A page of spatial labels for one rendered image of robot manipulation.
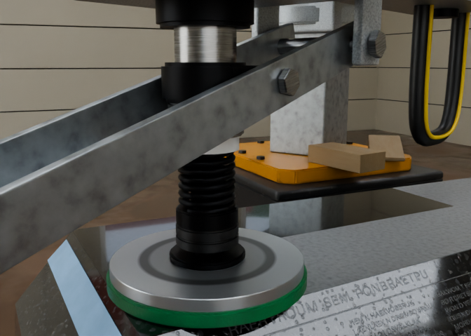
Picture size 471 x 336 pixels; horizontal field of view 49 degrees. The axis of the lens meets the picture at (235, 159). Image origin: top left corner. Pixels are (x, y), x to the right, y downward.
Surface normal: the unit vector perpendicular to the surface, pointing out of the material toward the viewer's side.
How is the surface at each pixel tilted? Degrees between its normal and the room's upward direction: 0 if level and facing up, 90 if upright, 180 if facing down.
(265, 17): 90
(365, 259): 0
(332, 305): 45
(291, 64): 90
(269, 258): 0
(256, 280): 0
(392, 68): 90
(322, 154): 90
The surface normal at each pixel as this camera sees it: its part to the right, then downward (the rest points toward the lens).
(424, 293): 0.35, -0.58
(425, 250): 0.00, -0.98
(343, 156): -0.82, 0.11
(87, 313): -0.62, -0.65
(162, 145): 0.75, 0.12
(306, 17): -0.22, 0.18
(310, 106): -0.55, 0.15
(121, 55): 0.41, 0.17
